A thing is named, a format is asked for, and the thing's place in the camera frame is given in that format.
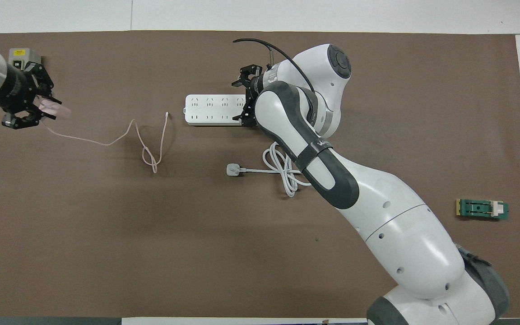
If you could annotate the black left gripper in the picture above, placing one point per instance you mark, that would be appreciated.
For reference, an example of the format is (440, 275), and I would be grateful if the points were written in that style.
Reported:
(16, 90)

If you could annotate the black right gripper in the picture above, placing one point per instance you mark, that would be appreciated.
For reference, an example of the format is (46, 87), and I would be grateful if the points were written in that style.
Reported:
(254, 88)

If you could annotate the pink charger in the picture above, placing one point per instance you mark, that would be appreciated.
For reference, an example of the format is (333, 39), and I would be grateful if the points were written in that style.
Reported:
(57, 109)

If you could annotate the white power strip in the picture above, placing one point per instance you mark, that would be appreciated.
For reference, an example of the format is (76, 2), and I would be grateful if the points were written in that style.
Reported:
(210, 109)

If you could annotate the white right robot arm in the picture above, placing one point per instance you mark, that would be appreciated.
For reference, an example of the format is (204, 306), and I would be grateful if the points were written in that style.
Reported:
(400, 234)

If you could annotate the brown table mat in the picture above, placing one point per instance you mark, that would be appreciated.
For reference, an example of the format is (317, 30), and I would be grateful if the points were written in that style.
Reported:
(151, 234)

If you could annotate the green knife switch yellow base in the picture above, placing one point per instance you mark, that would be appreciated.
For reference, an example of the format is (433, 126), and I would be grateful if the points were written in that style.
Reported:
(479, 208)

